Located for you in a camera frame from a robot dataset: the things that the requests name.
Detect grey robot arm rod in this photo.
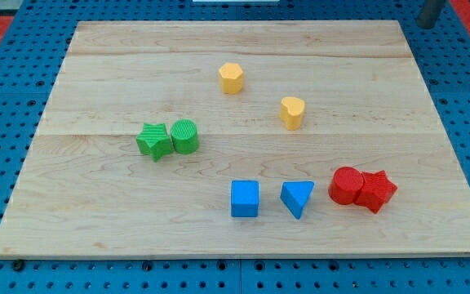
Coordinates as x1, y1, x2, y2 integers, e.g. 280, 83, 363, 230
416, 0, 446, 29

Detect blue triangle block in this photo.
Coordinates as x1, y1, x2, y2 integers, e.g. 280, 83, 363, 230
280, 180, 315, 220

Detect wooden board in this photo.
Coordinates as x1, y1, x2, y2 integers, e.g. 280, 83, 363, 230
0, 20, 470, 261

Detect blue cube block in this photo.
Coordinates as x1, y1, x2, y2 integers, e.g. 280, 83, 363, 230
230, 180, 259, 217

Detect green cylinder block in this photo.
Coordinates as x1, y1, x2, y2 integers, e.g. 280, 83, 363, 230
171, 119, 199, 154

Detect yellow heart block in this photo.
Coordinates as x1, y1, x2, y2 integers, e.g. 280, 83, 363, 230
279, 96, 305, 131

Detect yellow hexagon block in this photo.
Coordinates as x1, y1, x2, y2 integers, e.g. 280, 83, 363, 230
219, 63, 244, 94

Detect green star block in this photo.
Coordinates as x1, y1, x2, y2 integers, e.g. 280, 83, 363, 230
135, 123, 173, 162

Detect red cylinder block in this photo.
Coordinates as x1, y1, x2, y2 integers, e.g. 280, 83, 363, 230
328, 167, 364, 205

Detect red star block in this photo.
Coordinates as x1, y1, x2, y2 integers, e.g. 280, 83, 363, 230
354, 170, 397, 214

